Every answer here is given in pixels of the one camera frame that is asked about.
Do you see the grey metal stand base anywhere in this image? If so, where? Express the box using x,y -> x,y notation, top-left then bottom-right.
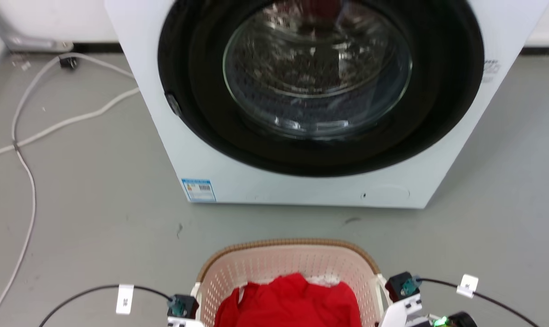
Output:
0,0 -> 74,52

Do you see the blue energy label sticker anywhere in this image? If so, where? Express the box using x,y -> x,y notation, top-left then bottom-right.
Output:
181,178 -> 217,203

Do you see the white garment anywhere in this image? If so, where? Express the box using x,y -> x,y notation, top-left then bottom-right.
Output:
305,274 -> 341,287

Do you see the thick white floor cable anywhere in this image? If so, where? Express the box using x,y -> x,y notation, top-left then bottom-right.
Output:
0,87 -> 141,161

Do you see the beige plastic laundry basket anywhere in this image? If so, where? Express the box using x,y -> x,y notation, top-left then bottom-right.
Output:
191,238 -> 390,327

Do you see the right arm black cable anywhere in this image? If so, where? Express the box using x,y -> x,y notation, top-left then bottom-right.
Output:
418,278 -> 539,327

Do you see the thin grey floor cable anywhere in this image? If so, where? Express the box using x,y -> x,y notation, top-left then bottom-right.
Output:
0,52 -> 136,324

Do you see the black round washer door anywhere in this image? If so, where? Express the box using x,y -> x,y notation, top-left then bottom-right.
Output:
157,0 -> 485,178

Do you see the white cable tag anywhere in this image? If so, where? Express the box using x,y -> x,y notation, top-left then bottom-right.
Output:
115,284 -> 135,315
456,274 -> 479,299

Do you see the red garment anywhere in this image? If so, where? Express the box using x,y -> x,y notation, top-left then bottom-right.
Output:
214,272 -> 362,327

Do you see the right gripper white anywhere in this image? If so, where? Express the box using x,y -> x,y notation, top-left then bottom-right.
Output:
378,294 -> 449,327

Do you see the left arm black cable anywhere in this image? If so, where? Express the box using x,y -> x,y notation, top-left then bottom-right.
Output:
38,284 -> 173,327

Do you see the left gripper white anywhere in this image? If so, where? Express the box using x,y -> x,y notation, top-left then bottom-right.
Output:
167,317 -> 203,327

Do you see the white front-load washing machine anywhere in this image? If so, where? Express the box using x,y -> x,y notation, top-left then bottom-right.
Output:
104,0 -> 549,210

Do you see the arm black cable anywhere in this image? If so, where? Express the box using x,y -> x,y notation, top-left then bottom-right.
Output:
38,284 -> 173,327
418,278 -> 539,327

